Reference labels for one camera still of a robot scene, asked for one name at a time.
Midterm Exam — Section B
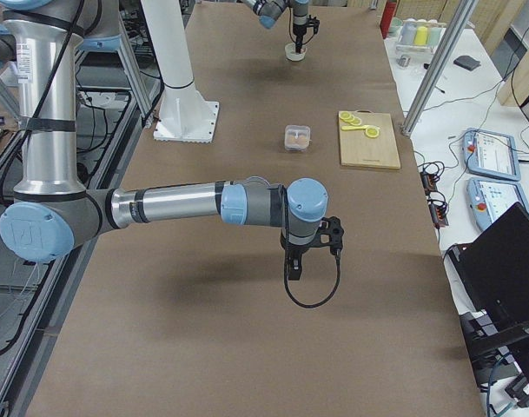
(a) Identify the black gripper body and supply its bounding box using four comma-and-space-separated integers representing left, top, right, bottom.
283, 216, 344, 261
290, 15, 320, 43

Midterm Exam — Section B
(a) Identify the red bottle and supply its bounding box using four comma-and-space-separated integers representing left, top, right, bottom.
380, 0, 398, 39

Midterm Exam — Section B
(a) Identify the wooden cutting board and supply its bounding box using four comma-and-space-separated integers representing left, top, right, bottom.
338, 110, 401, 169

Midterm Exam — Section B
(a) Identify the lemon slice on knife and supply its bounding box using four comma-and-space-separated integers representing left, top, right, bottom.
365, 125, 380, 138

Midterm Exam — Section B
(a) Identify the dark grey pad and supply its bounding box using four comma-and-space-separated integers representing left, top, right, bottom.
453, 55, 481, 71

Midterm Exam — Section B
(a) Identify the teach pendant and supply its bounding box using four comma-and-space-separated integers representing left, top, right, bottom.
466, 177, 529, 231
462, 128, 521, 182

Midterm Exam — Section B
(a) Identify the black orange adapter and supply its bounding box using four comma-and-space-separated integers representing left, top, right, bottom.
427, 192, 449, 229
418, 161, 446, 195

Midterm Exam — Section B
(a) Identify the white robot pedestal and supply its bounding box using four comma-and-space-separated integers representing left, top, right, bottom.
142, 0, 220, 143

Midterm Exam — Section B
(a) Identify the upper teach pendant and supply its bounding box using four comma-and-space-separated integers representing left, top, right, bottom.
462, 128, 521, 182

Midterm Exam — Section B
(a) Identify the rack with coloured cups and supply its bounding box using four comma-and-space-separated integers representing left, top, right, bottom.
395, 18, 446, 54

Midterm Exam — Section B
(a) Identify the yellow plastic knife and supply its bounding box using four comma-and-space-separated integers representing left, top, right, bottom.
341, 125, 370, 131

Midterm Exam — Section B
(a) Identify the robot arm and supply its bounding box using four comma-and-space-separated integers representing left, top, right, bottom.
0, 1, 343, 280
241, 0, 320, 50

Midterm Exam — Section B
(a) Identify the black bracket stand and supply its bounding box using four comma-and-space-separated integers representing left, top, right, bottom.
460, 313, 529, 407

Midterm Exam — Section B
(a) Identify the black looped gripper cable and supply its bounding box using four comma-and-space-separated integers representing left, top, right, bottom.
282, 247, 344, 309

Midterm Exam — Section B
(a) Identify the lower teach pendant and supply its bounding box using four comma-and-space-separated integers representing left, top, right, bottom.
466, 177, 529, 231

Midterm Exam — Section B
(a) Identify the black laptop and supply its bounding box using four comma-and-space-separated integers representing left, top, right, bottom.
448, 202, 529, 383

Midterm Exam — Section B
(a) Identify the clear plastic egg box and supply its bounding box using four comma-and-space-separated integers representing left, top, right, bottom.
284, 125, 311, 151

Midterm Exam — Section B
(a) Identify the aluminium frame post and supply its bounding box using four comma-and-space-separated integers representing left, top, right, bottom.
400, 0, 478, 137

